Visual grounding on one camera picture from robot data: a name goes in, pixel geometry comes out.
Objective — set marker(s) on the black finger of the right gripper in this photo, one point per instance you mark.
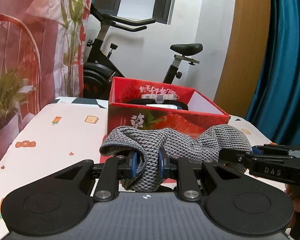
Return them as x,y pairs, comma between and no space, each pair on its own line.
275,149
235,156

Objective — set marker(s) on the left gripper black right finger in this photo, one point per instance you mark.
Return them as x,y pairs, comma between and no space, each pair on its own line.
183,172

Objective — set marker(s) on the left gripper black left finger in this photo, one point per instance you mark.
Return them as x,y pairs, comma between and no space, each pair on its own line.
121,166

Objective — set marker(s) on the grey knitted cloth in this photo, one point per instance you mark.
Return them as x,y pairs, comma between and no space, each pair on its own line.
148,143

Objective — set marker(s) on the teal blue curtain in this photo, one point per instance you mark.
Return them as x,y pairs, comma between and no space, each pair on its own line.
275,106

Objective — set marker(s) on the red strawberry cardboard box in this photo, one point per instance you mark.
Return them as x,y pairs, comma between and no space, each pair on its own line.
202,113

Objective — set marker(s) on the white patterned tablecloth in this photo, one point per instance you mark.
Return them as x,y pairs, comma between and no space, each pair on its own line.
62,134

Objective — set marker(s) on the black blue item in box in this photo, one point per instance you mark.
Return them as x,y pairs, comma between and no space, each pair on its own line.
178,104

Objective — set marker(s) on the red floral backdrop cloth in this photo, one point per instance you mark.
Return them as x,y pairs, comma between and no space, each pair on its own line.
41,58

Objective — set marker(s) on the brown wooden door frame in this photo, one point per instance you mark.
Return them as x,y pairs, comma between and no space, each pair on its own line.
244,58

